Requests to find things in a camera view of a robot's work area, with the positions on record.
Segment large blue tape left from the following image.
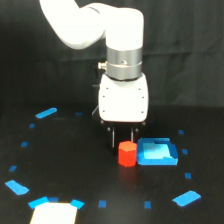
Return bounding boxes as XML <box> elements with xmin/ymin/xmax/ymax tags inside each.
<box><xmin>5</xmin><ymin>180</ymin><xmax>29</xmax><ymax>195</ymax></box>

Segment blue tape strip bottom-left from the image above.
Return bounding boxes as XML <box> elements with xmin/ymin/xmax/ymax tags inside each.
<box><xmin>28</xmin><ymin>196</ymin><xmax>49</xmax><ymax>209</ymax></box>

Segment white paper sheet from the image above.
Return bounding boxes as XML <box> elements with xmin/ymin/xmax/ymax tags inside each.
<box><xmin>30</xmin><ymin>203</ymin><xmax>77</xmax><ymax>224</ymax></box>

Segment blue tape square patch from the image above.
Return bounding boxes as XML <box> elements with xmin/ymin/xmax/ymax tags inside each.
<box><xmin>137</xmin><ymin>138</ymin><xmax>179</xmax><ymax>166</ymax></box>

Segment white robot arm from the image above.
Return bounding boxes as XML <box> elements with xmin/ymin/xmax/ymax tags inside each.
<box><xmin>39</xmin><ymin>0</ymin><xmax>149</xmax><ymax>141</ymax></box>

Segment long blue tape top-left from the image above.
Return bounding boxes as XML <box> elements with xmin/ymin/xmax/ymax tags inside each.
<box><xmin>35</xmin><ymin>108</ymin><xmax>57</xmax><ymax>119</ymax></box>

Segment large blue tape bottom-right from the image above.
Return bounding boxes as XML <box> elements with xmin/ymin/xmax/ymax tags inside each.
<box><xmin>173</xmin><ymin>190</ymin><xmax>201</xmax><ymax>207</ymax></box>

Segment black backdrop curtain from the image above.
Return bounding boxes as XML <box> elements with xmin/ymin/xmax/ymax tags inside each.
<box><xmin>0</xmin><ymin>0</ymin><xmax>224</xmax><ymax>107</ymax></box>

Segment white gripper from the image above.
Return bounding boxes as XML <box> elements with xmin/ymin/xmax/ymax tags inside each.
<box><xmin>97</xmin><ymin>74</ymin><xmax>149</xmax><ymax>153</ymax></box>

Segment red hexagonal block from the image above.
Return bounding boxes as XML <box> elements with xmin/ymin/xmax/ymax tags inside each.
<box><xmin>118</xmin><ymin>141</ymin><xmax>137</xmax><ymax>167</ymax></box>

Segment blue tape beside paper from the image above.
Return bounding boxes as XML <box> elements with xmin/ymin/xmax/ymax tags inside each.
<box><xmin>71</xmin><ymin>199</ymin><xmax>84</xmax><ymax>209</ymax></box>

